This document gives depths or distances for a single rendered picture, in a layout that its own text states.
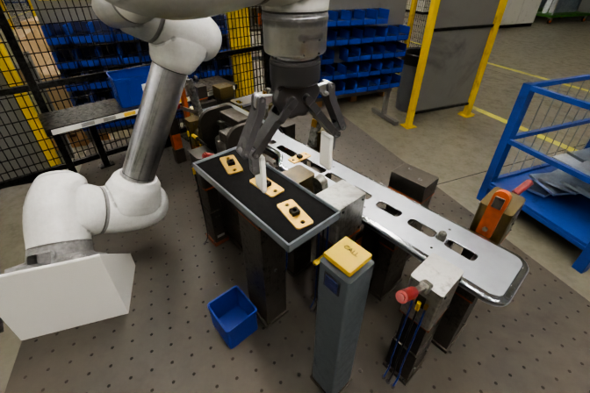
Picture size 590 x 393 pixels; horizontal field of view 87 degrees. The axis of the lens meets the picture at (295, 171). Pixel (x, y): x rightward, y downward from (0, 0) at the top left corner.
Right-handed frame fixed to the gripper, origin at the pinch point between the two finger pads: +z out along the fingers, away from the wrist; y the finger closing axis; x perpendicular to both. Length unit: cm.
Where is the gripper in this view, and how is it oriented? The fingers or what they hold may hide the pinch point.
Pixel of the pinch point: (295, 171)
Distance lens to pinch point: 56.0
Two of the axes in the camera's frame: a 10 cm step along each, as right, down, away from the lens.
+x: -5.2, -4.7, 7.1
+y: 8.5, -2.9, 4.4
